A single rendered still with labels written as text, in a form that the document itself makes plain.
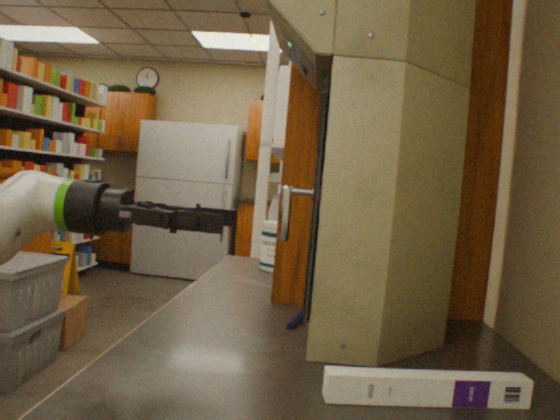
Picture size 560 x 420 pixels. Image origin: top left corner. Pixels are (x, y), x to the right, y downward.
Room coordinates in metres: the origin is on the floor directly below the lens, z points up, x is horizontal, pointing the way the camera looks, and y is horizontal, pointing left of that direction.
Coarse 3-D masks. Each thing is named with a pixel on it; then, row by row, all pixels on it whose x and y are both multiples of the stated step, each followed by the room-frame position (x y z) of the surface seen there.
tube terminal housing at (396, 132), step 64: (384, 0) 0.76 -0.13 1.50; (448, 0) 0.83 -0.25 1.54; (384, 64) 0.76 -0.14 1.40; (448, 64) 0.84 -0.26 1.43; (384, 128) 0.76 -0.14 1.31; (448, 128) 0.85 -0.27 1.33; (384, 192) 0.76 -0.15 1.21; (448, 192) 0.86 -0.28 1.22; (320, 256) 0.76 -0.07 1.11; (384, 256) 0.76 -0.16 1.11; (448, 256) 0.87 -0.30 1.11; (320, 320) 0.76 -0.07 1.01; (384, 320) 0.76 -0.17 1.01
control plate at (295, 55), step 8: (288, 40) 0.90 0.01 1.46; (288, 48) 0.97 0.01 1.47; (296, 48) 0.89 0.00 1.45; (288, 56) 1.04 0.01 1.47; (296, 56) 0.96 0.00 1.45; (304, 56) 0.88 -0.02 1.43; (296, 64) 1.04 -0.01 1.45; (312, 64) 0.87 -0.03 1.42; (312, 72) 0.93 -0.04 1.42; (312, 80) 1.01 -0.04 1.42
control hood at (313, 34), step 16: (272, 0) 0.77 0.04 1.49; (288, 0) 0.77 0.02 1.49; (304, 0) 0.77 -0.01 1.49; (320, 0) 0.77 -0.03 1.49; (336, 0) 0.77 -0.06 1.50; (272, 16) 0.86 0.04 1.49; (288, 16) 0.77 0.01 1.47; (304, 16) 0.77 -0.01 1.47; (320, 16) 0.77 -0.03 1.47; (288, 32) 0.84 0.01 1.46; (304, 32) 0.77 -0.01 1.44; (320, 32) 0.77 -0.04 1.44; (304, 48) 0.82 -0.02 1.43; (320, 48) 0.77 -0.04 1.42; (320, 64) 0.83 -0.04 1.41; (320, 80) 0.96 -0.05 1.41
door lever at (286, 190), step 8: (280, 192) 0.82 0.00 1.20; (288, 192) 0.81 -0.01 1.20; (296, 192) 0.81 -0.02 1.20; (304, 192) 0.81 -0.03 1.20; (312, 192) 0.81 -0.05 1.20; (288, 200) 0.81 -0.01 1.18; (288, 208) 0.81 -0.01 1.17; (280, 216) 0.82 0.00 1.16; (288, 216) 0.81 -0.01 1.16; (280, 224) 0.82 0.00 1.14; (288, 224) 0.81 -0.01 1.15; (280, 232) 0.81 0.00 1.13; (288, 232) 0.82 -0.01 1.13; (280, 240) 0.82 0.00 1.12
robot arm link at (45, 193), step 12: (12, 180) 0.80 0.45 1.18; (24, 180) 0.81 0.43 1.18; (36, 180) 0.82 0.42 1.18; (48, 180) 0.83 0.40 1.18; (60, 180) 0.83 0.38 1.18; (72, 180) 0.83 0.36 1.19; (24, 192) 0.78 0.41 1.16; (36, 192) 0.80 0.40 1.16; (48, 192) 0.81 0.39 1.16; (60, 192) 0.81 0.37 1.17; (36, 204) 0.79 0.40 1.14; (48, 204) 0.80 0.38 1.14; (60, 204) 0.80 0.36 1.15; (36, 216) 0.78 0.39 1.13; (48, 216) 0.81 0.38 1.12; (60, 216) 0.81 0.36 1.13; (36, 228) 0.79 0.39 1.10; (48, 228) 0.83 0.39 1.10; (60, 228) 0.82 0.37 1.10
